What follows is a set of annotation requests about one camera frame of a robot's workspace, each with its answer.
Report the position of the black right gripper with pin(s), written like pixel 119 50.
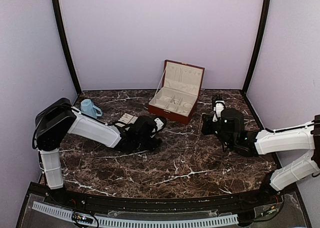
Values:
pixel 206 130

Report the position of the light blue ceramic mug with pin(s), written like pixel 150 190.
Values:
pixel 88 108

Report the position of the white slotted cable duct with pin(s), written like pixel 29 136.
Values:
pixel 134 219

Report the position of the black corner frame post right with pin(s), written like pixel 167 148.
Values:
pixel 257 46

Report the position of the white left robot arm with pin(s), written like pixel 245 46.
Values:
pixel 61 118

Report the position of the black corner frame post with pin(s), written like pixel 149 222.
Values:
pixel 65 46
pixel 257 46

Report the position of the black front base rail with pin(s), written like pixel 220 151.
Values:
pixel 241 202

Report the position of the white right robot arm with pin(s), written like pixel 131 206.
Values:
pixel 228 126

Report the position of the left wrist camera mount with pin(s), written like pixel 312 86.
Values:
pixel 160 123

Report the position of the black corner frame post left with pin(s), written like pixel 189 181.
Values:
pixel 65 46

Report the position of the red jewelry tray insert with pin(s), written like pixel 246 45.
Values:
pixel 126 119

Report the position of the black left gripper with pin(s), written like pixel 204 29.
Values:
pixel 153 144

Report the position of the red jewelry box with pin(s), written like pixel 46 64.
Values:
pixel 178 91

